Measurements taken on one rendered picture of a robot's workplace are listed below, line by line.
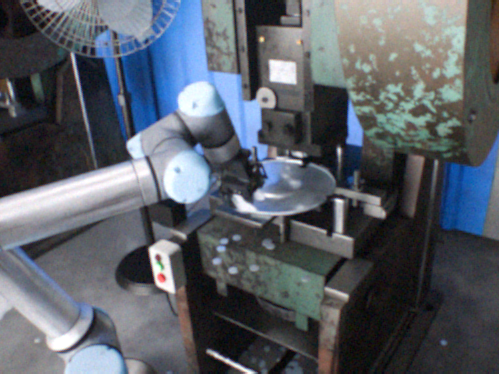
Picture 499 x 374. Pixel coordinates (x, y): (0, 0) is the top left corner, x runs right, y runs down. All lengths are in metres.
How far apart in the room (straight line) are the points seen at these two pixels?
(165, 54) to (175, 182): 2.47
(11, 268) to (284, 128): 0.66
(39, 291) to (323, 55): 0.73
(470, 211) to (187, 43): 1.84
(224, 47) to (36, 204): 0.64
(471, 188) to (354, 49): 1.78
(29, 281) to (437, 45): 0.77
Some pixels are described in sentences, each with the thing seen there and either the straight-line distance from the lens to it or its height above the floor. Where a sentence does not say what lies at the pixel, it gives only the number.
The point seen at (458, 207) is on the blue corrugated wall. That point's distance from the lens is 2.50.
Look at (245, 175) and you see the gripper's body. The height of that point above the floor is 0.93.
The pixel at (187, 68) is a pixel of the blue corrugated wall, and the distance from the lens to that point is 3.05.
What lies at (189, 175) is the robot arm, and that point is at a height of 1.04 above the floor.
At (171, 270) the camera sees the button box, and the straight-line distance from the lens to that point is 1.31.
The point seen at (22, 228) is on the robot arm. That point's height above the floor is 1.01.
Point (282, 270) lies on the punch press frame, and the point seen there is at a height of 0.62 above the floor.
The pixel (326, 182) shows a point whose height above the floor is 0.78.
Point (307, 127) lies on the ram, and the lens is 1.17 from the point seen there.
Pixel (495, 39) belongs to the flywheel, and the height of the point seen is 1.12.
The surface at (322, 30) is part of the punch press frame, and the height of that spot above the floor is 1.18.
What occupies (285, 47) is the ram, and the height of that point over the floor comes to 1.12.
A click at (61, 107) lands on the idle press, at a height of 0.68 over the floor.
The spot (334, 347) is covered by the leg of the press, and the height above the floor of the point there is 0.50.
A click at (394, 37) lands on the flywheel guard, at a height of 1.23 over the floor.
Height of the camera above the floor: 1.35
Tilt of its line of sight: 27 degrees down
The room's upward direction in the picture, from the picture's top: 4 degrees counter-clockwise
